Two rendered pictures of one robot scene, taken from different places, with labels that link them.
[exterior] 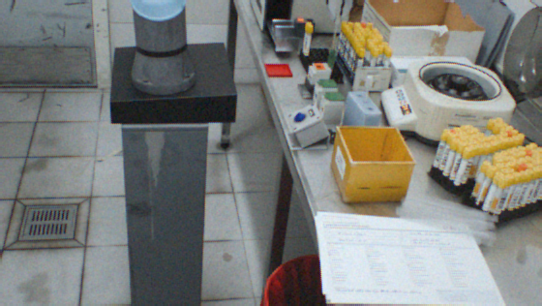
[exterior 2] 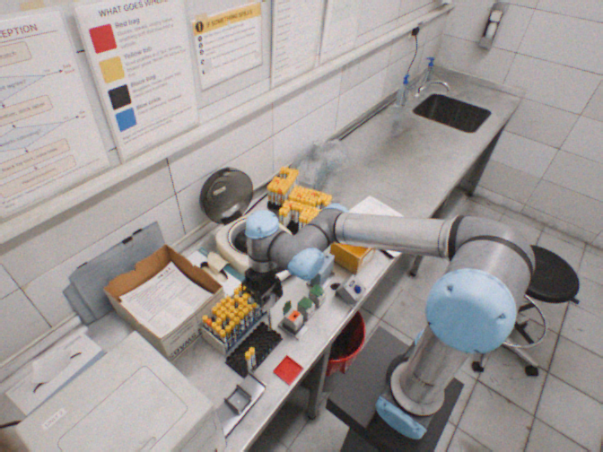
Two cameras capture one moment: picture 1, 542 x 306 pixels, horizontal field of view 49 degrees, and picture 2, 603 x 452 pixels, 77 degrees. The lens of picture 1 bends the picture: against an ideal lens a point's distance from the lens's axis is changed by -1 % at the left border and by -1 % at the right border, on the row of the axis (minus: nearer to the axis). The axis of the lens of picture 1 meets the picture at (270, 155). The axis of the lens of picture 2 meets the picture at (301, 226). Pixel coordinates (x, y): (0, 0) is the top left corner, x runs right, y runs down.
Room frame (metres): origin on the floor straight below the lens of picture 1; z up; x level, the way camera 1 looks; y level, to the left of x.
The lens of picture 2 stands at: (1.84, 0.40, 2.00)
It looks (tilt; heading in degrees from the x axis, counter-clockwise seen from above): 44 degrees down; 229
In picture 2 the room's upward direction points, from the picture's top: 4 degrees clockwise
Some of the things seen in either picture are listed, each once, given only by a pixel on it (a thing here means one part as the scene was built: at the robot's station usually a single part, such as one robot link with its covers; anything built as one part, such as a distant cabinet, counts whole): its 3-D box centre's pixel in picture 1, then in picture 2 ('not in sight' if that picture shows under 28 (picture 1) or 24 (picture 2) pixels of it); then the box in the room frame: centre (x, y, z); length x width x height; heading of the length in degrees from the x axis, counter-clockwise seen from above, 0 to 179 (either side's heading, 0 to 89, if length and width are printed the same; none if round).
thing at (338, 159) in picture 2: not in sight; (332, 152); (0.67, -0.73, 0.94); 0.20 x 0.17 x 0.14; 175
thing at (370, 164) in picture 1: (370, 164); (353, 248); (1.03, -0.21, 0.92); 0.13 x 0.13 x 0.10; 11
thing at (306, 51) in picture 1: (322, 50); (253, 342); (1.56, -0.11, 0.93); 0.17 x 0.09 x 0.11; 14
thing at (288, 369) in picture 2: (278, 70); (288, 369); (1.51, 0.00, 0.88); 0.07 x 0.07 x 0.01; 13
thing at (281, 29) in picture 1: (281, 28); (232, 407); (1.71, 0.01, 0.92); 0.21 x 0.07 x 0.05; 13
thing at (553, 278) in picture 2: not in sight; (508, 305); (0.20, 0.25, 0.33); 0.52 x 0.51 x 0.65; 36
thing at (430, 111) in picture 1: (446, 101); (257, 248); (1.33, -0.42, 0.94); 0.30 x 0.24 x 0.12; 95
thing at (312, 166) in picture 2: not in sight; (308, 163); (0.86, -0.70, 0.97); 0.26 x 0.17 x 0.19; 30
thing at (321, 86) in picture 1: (324, 94); (305, 308); (1.34, -0.12, 0.91); 0.05 x 0.04 x 0.07; 103
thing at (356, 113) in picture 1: (360, 121); (321, 271); (1.20, -0.20, 0.92); 0.10 x 0.07 x 0.10; 20
